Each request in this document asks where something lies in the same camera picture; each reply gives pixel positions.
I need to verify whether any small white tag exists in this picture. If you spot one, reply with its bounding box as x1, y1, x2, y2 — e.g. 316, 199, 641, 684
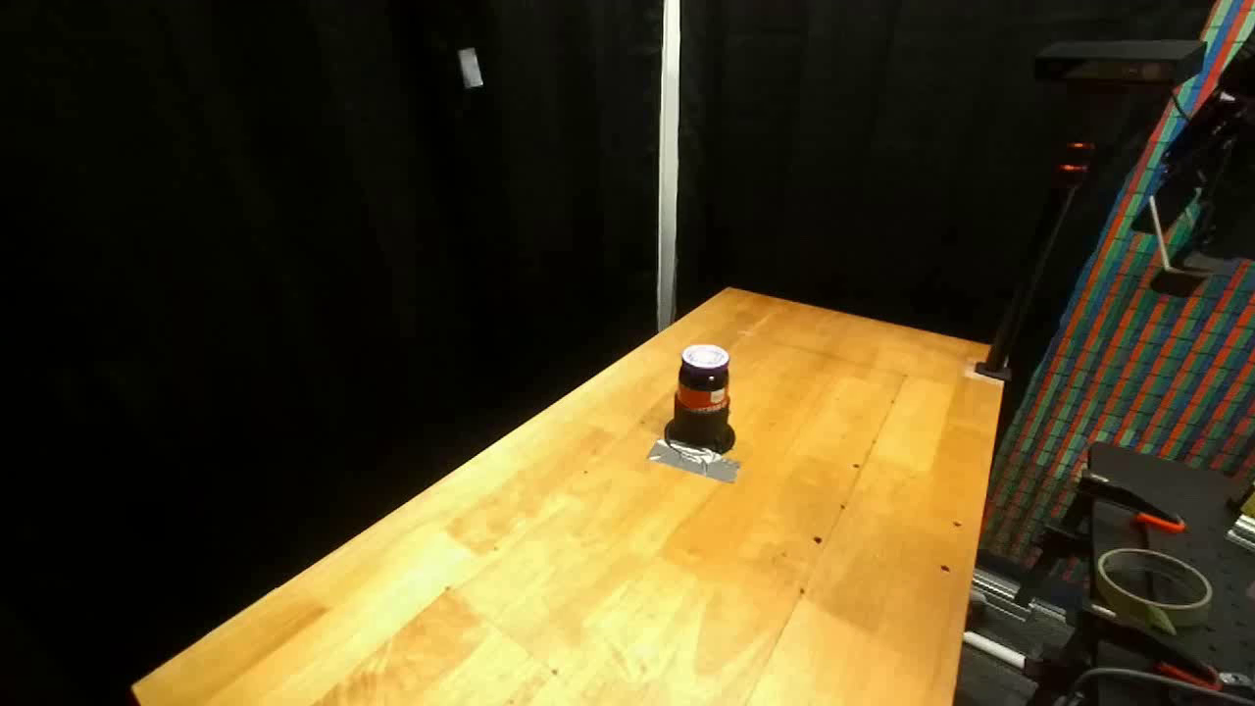
454, 42, 490, 94

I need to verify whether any white vertical pole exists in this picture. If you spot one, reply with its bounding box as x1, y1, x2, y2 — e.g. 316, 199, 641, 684
650, 0, 686, 329

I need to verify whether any grey duct tape strip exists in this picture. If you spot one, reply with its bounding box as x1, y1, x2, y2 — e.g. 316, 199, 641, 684
647, 436, 745, 486

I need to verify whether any black backdrop curtain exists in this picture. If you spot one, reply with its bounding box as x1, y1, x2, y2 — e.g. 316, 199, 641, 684
0, 0, 1220, 706

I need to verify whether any orange-handled black clamp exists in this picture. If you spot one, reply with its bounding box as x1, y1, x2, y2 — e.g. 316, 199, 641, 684
1080, 468, 1192, 541

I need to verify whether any colourful striped board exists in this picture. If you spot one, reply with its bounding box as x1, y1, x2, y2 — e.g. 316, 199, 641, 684
984, 0, 1255, 569

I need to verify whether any dark jar with red label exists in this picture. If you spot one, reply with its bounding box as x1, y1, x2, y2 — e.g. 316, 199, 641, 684
671, 341, 737, 456

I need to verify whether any black stand with top plate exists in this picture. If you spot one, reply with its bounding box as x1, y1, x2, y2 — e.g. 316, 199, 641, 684
976, 34, 1207, 384

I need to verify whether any aluminium rail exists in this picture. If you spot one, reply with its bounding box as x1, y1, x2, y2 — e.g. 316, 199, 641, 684
959, 571, 1089, 678

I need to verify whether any black cable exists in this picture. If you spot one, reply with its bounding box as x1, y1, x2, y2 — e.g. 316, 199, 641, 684
1042, 657, 1255, 706

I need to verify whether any wooden-handled tool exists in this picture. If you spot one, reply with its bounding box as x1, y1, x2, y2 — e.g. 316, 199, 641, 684
1140, 191, 1207, 299

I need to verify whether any black flat plate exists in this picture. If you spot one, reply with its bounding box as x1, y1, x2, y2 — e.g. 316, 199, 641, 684
1073, 439, 1241, 552

